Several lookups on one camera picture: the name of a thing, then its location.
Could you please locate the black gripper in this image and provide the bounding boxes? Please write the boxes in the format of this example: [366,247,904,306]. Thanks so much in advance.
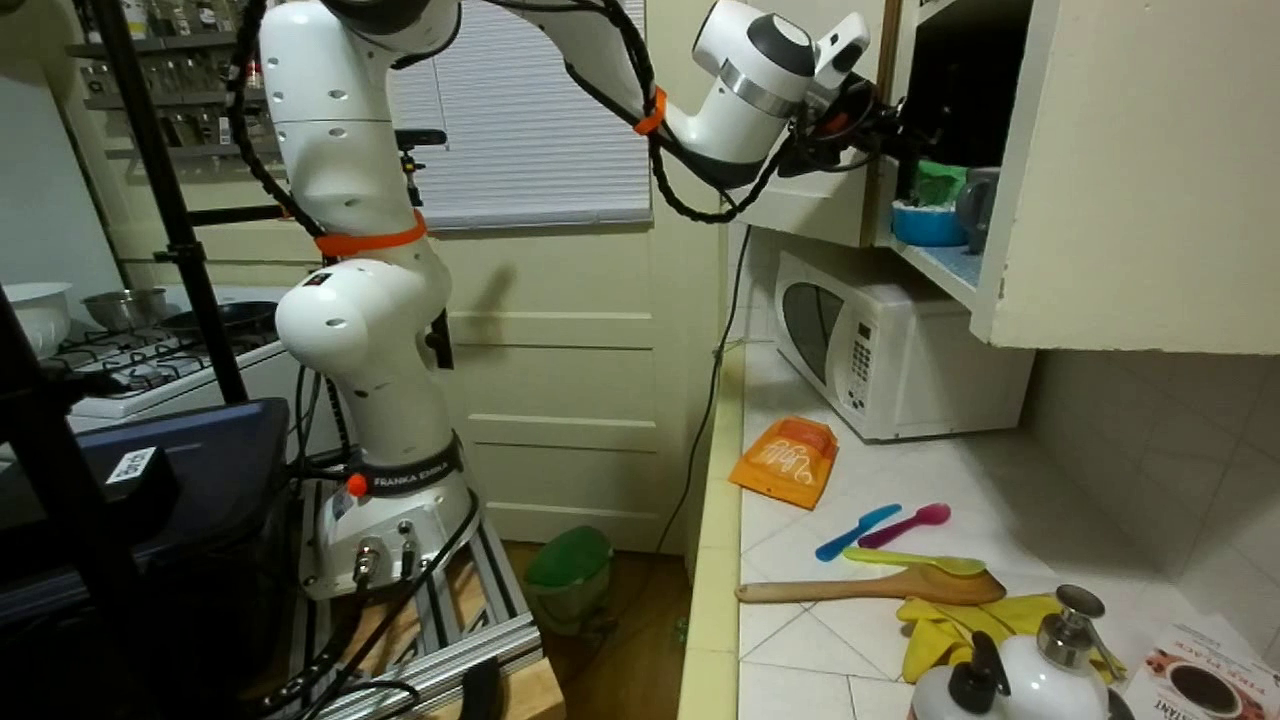
[795,81,942,180]

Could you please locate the green object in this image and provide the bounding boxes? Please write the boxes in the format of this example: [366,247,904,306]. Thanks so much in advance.
[908,156,972,208]

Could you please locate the blue bowl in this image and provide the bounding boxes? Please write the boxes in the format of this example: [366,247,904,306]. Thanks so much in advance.
[885,195,972,251]

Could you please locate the clear glass cup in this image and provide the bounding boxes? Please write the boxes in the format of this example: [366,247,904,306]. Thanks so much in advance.
[956,164,1002,257]

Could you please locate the wide cream cabinet door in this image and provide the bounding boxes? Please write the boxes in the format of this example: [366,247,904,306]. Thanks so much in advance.
[972,0,1280,360]

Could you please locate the white microwave oven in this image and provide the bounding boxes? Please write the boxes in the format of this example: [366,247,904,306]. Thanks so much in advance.
[772,246,1041,450]

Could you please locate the orange Ugly snack pouch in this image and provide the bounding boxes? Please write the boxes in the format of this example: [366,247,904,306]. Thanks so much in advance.
[726,411,840,516]

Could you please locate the pink plastic spoon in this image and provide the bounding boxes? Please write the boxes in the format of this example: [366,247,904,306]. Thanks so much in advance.
[855,502,956,556]

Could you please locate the white window blind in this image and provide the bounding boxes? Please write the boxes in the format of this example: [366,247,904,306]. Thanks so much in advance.
[393,0,655,235]

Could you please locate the blue plastic spoon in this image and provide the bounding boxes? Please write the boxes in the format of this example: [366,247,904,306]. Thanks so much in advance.
[812,502,908,567]

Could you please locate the yellow-green plastic spatula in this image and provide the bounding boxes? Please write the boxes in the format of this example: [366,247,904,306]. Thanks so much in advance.
[840,546,990,579]

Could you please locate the wooden spoon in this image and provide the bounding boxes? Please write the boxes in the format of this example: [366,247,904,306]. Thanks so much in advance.
[735,565,1010,612]

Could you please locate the yellow rubber gloves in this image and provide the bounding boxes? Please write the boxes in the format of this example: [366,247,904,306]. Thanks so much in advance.
[891,594,1131,691]

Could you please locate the green floor bucket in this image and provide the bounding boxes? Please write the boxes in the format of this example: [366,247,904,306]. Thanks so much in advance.
[515,526,620,641]

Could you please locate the paper with coffee print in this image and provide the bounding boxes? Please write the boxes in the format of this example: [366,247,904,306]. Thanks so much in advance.
[1134,620,1280,720]

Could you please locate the spice rack shelf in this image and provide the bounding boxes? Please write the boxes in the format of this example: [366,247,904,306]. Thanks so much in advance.
[62,0,273,186]

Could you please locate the black tripod pole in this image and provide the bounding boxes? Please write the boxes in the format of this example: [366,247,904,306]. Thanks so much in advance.
[78,0,450,411]

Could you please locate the blue laptop case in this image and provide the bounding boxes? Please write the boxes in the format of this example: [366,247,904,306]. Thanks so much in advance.
[0,395,293,634]

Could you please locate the gas stove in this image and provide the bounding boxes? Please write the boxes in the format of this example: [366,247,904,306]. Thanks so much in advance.
[34,297,293,436]

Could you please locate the black box white label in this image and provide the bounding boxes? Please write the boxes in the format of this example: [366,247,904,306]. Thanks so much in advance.
[95,446,183,546]

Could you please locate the white pot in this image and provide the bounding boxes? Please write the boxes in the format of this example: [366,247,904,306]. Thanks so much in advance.
[0,275,77,364]

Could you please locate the black slanted stand leg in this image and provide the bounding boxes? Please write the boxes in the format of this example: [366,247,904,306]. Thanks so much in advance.
[0,283,164,720]

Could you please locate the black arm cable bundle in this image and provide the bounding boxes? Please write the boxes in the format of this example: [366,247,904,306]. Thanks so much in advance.
[223,0,802,234]

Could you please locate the long black power cable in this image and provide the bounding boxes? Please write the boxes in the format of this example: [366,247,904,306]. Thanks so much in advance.
[655,225,757,556]

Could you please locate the white kettle black handle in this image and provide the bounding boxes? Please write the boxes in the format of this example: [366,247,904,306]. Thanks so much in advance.
[908,585,1134,720]

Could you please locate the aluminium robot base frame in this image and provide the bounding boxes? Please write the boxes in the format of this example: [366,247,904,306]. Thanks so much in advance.
[263,516,551,720]

